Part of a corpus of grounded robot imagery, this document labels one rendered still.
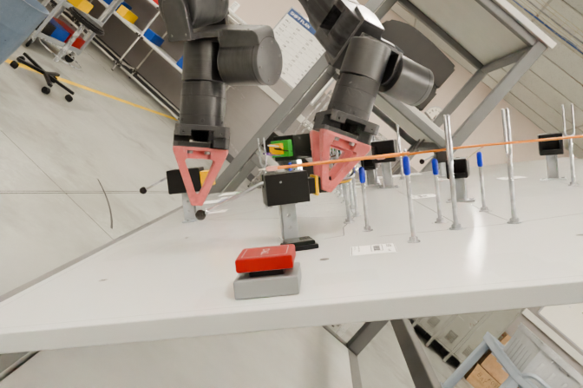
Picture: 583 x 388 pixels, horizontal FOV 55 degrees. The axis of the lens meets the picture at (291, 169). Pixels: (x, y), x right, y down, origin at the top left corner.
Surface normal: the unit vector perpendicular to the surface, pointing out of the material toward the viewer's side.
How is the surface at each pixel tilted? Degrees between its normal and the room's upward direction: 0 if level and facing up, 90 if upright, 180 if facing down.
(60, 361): 0
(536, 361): 95
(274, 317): 90
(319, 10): 112
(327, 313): 90
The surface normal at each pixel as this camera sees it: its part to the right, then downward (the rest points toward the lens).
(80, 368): 0.65, -0.76
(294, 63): -0.17, -0.04
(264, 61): 0.86, 0.07
